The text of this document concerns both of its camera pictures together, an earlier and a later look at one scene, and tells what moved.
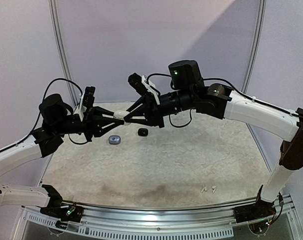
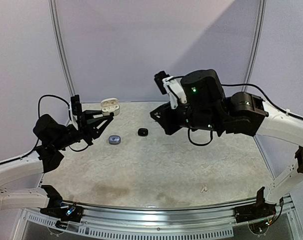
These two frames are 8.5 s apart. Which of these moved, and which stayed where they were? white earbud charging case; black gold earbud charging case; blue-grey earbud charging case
Moved: white earbud charging case
Stayed: blue-grey earbud charging case; black gold earbud charging case
